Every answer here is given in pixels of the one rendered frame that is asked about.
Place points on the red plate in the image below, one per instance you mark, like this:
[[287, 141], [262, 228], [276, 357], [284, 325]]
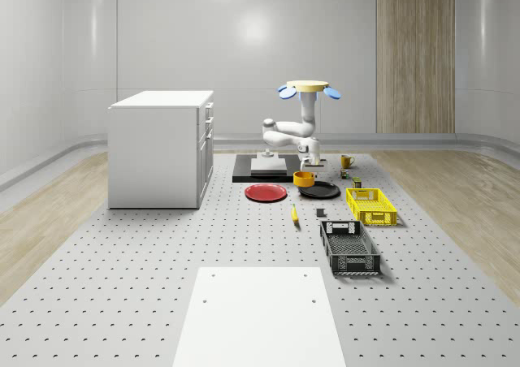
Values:
[[265, 192]]

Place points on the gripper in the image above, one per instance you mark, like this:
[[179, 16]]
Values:
[[313, 165]]

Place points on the black plate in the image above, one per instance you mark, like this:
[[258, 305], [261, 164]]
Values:
[[321, 191]]

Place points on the black stove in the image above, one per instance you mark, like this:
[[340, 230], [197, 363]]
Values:
[[243, 168]]

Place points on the banana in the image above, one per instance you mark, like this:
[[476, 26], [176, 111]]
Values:
[[294, 216]]

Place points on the grey cube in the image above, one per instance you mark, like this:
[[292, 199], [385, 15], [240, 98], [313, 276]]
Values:
[[321, 212]]

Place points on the dark grey basket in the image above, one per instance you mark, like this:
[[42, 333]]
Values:
[[351, 261]]

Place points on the white board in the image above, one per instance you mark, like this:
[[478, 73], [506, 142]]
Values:
[[260, 318]]

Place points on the white cabinet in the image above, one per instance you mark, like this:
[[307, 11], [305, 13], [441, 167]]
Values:
[[154, 156]]

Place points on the yellow basket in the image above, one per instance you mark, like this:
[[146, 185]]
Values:
[[354, 199]]

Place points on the puzzle cube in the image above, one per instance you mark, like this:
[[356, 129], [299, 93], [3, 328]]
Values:
[[345, 175]]

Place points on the yellow mug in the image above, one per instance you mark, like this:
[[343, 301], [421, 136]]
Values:
[[346, 161]]

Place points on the yellow bowl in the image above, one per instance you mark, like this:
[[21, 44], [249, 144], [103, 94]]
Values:
[[304, 178]]

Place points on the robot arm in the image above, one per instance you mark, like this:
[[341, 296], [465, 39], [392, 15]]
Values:
[[307, 115]]

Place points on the flat-sided can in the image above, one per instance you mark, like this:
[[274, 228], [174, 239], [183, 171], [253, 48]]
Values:
[[356, 182]]

